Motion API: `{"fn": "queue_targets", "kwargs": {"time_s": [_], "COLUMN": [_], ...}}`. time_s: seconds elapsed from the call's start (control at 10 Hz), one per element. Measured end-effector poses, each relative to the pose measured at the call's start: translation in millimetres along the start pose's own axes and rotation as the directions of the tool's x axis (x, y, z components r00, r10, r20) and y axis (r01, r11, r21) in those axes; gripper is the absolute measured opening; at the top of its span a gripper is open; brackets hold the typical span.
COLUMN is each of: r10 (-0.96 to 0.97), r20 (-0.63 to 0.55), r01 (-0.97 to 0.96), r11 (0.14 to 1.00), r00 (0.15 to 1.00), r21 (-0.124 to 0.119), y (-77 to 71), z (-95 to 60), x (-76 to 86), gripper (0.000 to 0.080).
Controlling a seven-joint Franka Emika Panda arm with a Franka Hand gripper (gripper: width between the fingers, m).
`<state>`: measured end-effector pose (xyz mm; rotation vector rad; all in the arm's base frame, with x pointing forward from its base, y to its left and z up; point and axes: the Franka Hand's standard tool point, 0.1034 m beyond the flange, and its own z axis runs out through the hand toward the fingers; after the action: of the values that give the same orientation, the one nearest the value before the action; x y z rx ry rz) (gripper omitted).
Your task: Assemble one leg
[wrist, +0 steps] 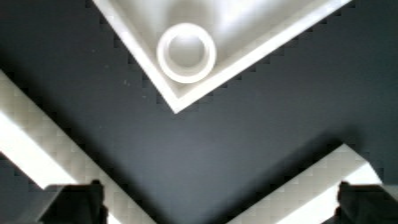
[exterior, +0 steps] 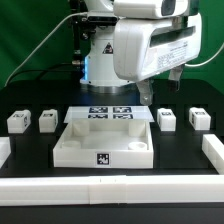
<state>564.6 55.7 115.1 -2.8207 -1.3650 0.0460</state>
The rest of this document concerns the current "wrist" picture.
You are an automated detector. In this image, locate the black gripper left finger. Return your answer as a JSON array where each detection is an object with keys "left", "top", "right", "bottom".
[{"left": 38, "top": 180, "right": 109, "bottom": 224}]

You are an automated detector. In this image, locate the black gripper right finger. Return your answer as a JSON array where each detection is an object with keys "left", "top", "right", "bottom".
[{"left": 335, "top": 182, "right": 398, "bottom": 224}]

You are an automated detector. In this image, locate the white square tabletop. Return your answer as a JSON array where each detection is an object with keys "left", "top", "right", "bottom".
[{"left": 91, "top": 0, "right": 352, "bottom": 112}]

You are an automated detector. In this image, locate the white U-shaped obstacle fence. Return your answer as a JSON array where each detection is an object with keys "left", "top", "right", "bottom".
[{"left": 0, "top": 71, "right": 383, "bottom": 224}]

